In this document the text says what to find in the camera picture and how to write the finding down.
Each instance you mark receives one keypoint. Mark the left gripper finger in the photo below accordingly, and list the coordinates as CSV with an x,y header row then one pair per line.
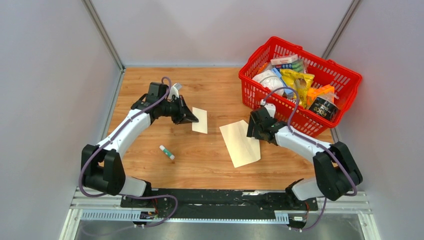
x,y
183,108
187,119

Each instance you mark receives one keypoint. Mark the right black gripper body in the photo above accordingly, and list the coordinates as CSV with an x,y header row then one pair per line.
x,y
254,130

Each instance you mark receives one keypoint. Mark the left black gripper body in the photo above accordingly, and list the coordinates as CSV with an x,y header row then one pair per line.
x,y
172,109

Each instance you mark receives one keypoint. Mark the white paper letter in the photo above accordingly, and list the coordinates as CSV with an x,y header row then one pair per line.
x,y
202,125

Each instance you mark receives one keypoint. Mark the cream paper envelope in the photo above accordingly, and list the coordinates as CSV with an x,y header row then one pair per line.
x,y
243,150

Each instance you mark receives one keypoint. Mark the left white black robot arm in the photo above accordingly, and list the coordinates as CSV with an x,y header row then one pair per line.
x,y
101,164

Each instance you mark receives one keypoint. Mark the green white glue stick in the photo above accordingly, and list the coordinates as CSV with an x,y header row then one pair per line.
x,y
166,152

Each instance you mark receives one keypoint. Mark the blue flat package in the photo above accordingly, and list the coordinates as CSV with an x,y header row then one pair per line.
x,y
286,92

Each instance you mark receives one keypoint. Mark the white round pouch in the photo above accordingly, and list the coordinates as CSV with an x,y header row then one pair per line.
x,y
268,80

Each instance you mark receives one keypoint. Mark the yellow snack bag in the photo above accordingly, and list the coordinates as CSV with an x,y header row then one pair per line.
x,y
301,82

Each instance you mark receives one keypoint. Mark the black round can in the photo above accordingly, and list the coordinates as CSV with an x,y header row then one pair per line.
x,y
324,108

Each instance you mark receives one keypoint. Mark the green blue packet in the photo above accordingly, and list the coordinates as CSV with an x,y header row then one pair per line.
x,y
297,66

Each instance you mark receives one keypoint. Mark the white red box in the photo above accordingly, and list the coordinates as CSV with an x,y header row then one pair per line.
x,y
289,59

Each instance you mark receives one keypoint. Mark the orange package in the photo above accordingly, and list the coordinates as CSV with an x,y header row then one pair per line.
x,y
326,92

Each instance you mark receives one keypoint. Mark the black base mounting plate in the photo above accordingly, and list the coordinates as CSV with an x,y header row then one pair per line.
x,y
224,204

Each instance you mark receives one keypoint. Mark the red plastic shopping basket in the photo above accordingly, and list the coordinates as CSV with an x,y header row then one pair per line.
x,y
345,81

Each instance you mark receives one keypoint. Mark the aluminium frame rail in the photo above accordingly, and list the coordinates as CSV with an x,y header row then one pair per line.
x,y
102,217

